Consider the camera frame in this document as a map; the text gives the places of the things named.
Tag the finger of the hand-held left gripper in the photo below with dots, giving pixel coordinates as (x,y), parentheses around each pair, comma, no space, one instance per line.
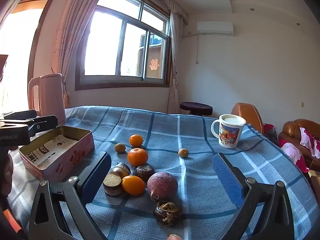
(45,123)
(25,113)

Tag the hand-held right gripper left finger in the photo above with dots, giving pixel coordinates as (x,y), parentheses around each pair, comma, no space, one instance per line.
(97,177)

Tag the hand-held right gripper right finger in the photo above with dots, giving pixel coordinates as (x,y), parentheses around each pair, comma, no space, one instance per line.
(226,177)

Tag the brown cylindrical cake piece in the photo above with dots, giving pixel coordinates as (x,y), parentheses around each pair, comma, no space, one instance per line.
(112,185)

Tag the oval orange kumquat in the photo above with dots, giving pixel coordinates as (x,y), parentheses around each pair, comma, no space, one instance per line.
(133,185)

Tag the pink tin box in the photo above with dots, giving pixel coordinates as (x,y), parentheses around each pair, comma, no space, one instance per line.
(62,162)

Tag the orange mandarin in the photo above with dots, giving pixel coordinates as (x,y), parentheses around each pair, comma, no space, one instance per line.
(137,157)

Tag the red round radish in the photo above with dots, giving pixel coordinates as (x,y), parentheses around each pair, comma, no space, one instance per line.
(162,185)

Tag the person's left hand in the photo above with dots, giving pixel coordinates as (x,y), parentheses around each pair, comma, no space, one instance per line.
(6,175)

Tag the pink electric kettle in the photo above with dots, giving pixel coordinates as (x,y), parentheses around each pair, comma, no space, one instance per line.
(50,97)

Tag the white cartoon print mug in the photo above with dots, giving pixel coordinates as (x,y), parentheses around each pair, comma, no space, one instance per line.
(228,132)

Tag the dark purple passion fruit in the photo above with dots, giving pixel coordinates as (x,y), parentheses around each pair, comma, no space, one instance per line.
(144,172)

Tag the blue plaid tablecloth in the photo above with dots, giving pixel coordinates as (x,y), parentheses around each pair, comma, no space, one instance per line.
(200,135)

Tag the small round orange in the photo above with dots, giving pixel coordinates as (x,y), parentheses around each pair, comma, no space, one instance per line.
(136,140)

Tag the red cloth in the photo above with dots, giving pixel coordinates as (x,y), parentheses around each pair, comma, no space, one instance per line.
(270,130)

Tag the dark withered fruit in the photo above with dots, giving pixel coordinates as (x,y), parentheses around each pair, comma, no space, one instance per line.
(168,213)

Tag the pink floral cushion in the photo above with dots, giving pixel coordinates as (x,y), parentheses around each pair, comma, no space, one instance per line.
(292,155)
(310,140)

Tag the dark round stool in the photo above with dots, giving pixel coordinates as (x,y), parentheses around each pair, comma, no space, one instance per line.
(196,108)

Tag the brown leather sofa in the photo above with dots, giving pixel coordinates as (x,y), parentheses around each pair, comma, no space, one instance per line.
(300,132)

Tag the wide pink curtain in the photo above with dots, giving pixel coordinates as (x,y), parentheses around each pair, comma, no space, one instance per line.
(67,30)

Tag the brown framed sliding window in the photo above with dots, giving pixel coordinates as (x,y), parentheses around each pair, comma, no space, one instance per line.
(125,45)

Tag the red paper window decoration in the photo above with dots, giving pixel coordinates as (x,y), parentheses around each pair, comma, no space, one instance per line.
(154,64)

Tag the narrow pink curtain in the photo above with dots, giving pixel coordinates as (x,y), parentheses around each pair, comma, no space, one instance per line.
(175,62)

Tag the white air conditioner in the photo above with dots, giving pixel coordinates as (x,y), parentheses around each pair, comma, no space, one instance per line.
(215,27)

